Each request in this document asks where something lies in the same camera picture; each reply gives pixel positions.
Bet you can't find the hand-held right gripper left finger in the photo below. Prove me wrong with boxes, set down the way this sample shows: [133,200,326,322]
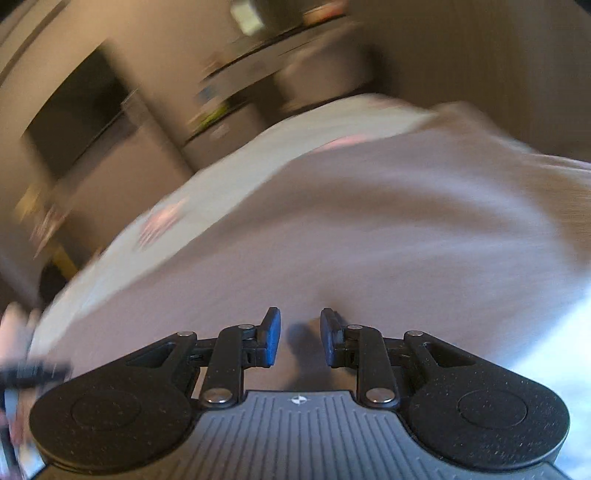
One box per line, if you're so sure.
[121,307,282,411]

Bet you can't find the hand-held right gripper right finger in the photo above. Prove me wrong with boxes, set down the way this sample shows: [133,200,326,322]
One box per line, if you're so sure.
[320,308,476,411]

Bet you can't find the grey pants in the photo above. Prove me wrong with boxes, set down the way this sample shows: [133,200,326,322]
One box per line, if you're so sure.
[32,104,591,398]

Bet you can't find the person's left hand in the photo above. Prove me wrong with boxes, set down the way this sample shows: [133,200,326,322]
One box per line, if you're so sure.
[0,302,41,365]

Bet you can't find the white pink printed bed sheet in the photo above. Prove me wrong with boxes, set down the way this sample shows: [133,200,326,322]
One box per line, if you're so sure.
[60,92,591,467]

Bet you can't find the grey drawer cabinet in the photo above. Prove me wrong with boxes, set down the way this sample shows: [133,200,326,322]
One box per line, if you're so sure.
[182,102,264,169]

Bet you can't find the white storage box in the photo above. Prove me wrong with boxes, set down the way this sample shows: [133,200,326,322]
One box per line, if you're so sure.
[272,39,375,116]

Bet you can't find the dark screen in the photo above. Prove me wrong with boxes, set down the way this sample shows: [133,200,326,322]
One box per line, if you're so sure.
[22,46,136,178]

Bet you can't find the grey desk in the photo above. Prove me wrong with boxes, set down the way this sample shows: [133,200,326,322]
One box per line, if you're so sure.
[185,9,370,139]

